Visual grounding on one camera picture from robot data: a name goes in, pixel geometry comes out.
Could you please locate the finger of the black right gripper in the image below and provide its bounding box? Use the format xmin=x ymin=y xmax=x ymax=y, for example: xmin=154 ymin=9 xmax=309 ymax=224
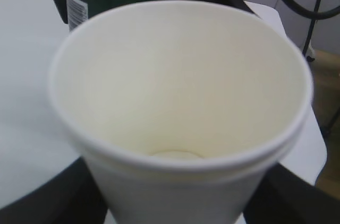
xmin=53 ymin=0 xmax=68 ymax=24

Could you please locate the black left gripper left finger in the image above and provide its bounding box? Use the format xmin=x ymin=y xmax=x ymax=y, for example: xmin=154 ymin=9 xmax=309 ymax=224
xmin=1 ymin=159 xmax=108 ymax=223

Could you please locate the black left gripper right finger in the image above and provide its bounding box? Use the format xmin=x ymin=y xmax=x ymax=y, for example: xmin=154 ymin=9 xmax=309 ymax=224
xmin=243 ymin=164 xmax=339 ymax=224

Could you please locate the white paper cup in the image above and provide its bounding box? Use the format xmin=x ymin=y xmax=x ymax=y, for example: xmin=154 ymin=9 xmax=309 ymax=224
xmin=48 ymin=0 xmax=313 ymax=223

